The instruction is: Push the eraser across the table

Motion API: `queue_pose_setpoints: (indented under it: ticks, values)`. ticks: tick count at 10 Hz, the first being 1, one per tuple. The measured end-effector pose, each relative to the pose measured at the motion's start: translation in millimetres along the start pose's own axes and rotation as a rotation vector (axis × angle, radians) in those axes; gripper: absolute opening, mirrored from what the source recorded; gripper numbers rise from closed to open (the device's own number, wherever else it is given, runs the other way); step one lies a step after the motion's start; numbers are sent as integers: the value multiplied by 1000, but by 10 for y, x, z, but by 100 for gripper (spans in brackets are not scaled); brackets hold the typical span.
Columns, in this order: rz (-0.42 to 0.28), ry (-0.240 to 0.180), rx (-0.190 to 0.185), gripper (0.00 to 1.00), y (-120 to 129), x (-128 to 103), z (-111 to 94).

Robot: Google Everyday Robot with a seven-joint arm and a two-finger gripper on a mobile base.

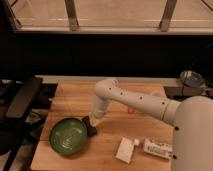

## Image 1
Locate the white eraser block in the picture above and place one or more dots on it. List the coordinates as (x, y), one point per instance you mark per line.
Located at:
(126, 148)

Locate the grey side shelf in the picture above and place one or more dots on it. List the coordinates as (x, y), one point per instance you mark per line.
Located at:
(178, 90)

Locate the green bowl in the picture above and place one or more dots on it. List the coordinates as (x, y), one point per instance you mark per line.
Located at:
(68, 136)

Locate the small orange object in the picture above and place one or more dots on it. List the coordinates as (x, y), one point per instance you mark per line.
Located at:
(130, 109)

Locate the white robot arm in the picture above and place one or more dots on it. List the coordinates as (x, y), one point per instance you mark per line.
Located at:
(191, 119)

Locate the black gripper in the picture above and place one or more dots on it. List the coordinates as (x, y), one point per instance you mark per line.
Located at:
(91, 131)

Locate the metal window frame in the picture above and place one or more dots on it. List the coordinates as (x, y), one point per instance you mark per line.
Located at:
(142, 17)

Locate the black office chair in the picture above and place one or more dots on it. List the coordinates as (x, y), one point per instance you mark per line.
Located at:
(13, 126)

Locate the round metal dish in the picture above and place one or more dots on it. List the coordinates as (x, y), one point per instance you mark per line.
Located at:
(191, 78)

